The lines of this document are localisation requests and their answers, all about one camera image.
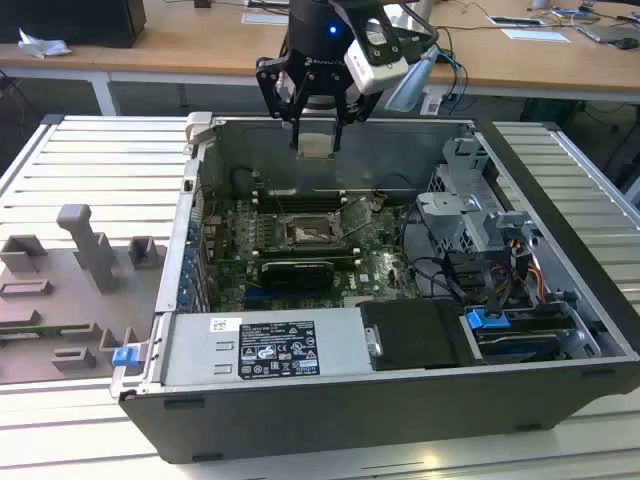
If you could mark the black RAM slot row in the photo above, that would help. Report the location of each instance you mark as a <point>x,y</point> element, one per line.
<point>310,253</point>
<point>300,200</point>

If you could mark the crumpled white paper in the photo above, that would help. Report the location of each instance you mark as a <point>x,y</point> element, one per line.
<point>42,44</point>

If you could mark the green motherboard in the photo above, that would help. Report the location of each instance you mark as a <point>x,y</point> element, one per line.
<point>380,265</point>

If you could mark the black open PC case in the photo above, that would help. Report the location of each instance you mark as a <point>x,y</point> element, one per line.
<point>350,420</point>

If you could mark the black plastic air shroud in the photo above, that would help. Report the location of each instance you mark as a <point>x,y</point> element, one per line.
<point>415,335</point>

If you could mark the blue disk carrier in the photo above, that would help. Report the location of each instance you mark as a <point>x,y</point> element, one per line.
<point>485,317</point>

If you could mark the small square CPU plate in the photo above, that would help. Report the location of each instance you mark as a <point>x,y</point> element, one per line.
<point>315,146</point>

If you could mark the white paper sheet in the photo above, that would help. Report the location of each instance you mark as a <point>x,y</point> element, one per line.
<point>537,35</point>

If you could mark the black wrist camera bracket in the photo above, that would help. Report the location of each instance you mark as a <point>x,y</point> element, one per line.
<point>382,20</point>

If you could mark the silver metal disk cage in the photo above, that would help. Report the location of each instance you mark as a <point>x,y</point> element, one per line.
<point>450,215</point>

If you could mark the grey parts rack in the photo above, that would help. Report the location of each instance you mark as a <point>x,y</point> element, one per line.
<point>60,295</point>

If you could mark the blue plastic latch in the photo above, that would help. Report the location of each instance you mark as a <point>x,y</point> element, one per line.
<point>123,357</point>

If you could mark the silver power supply unit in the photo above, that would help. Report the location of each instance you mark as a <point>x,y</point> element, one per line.
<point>200,345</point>

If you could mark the pale blue teach pendant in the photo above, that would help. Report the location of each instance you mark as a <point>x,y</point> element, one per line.
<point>412,82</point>

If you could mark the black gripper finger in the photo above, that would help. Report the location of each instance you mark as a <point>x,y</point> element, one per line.
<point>357,107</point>
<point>280,95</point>

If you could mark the CPU socket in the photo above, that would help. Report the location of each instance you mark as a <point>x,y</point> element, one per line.
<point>310,234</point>

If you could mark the black box on desk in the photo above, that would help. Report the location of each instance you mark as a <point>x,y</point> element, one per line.
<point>70,22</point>

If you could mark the black computer mouse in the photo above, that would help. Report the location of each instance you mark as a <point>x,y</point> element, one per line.
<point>625,44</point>

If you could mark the wooden desk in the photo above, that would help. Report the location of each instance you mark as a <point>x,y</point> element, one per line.
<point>200,55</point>

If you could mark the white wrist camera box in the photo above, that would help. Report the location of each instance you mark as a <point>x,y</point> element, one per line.
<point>375,70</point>

